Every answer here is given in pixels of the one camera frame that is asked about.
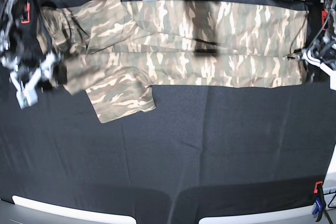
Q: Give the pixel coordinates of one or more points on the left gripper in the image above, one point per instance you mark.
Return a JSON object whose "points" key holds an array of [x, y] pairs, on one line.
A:
{"points": [[320, 54]]}

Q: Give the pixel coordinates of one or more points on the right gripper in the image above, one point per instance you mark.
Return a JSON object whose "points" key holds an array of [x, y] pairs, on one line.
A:
{"points": [[52, 58]]}

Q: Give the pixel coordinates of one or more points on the camouflage t-shirt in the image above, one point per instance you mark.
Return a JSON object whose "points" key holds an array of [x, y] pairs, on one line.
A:
{"points": [[117, 51]]}

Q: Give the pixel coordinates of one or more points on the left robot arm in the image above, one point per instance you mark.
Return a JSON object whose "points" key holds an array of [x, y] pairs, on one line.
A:
{"points": [[315, 24]]}

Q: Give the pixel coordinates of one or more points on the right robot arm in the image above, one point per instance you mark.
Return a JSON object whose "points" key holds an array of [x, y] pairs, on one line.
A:
{"points": [[13, 48]]}

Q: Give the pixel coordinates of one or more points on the right rear orange clamp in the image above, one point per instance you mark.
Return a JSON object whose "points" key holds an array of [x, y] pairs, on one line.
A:
{"points": [[326, 19]]}

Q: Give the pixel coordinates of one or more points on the orange clamp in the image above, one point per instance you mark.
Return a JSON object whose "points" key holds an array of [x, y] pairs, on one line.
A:
{"points": [[26, 14], [326, 19]]}

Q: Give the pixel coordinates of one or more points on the left rear orange clamp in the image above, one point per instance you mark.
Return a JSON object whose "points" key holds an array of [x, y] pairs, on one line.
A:
{"points": [[26, 14]]}

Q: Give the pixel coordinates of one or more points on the front right blue clamp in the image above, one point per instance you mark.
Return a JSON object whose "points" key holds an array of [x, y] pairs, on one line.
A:
{"points": [[319, 201]]}

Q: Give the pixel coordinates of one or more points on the black table cloth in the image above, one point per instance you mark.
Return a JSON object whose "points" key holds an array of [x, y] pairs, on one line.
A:
{"points": [[204, 151]]}

